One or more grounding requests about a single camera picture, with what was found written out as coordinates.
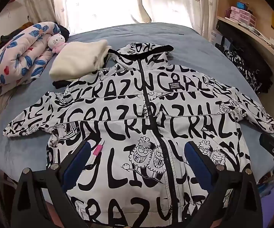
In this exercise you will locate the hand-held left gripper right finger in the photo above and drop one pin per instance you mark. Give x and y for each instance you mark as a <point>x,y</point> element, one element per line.
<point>198,163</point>

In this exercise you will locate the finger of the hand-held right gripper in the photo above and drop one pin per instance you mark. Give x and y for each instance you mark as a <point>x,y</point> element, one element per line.
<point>271,142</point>

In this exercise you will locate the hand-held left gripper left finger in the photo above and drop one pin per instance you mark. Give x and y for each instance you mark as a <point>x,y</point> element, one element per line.
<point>78,163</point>

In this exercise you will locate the black and white printed jacket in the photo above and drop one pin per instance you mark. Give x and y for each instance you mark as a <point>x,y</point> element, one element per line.
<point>132,114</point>

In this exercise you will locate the black and white patterned cloth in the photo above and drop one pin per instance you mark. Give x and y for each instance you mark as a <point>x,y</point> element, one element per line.
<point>243,71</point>

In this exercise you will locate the black bag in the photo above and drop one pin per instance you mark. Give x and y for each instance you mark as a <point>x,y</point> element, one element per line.
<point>258,61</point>

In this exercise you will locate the black folded cloth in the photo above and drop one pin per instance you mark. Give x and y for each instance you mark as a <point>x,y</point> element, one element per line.
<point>61,83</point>

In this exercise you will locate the wooden shelf unit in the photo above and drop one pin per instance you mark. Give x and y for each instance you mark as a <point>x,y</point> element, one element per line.
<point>265,42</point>

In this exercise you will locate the cream folded blanket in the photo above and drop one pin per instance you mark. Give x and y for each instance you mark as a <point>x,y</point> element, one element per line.
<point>77,59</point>

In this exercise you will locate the white cardboard box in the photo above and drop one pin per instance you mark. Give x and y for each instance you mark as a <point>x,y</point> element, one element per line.
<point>215,39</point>

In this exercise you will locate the white and pink cat plush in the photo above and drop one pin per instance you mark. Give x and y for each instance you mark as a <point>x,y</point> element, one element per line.
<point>56,43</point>

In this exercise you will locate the floral quilt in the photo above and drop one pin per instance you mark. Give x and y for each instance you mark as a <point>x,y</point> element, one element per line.
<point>15,57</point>

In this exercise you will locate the stack of pink boxes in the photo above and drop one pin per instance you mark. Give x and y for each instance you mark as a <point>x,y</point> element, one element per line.
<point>242,16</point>

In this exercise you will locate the black fuzzy cloth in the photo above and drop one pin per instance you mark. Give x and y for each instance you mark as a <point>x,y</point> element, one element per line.
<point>63,32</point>

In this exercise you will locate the blue small case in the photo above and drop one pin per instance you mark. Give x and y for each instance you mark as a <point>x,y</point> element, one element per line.
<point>242,6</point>

